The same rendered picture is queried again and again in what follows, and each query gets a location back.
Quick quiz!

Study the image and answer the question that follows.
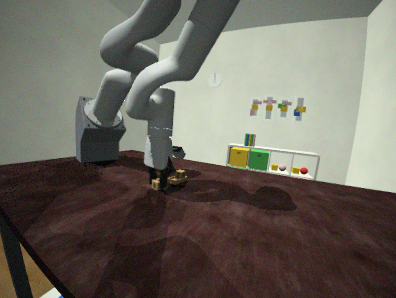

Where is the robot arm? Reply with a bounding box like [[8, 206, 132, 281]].
[[84, 0, 240, 138]]

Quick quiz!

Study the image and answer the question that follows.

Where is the yellow number cube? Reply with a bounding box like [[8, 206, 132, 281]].
[[175, 170, 186, 179], [152, 178, 161, 191]]

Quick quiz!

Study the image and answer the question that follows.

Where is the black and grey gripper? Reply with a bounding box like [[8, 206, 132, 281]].
[[144, 136, 175, 189]]

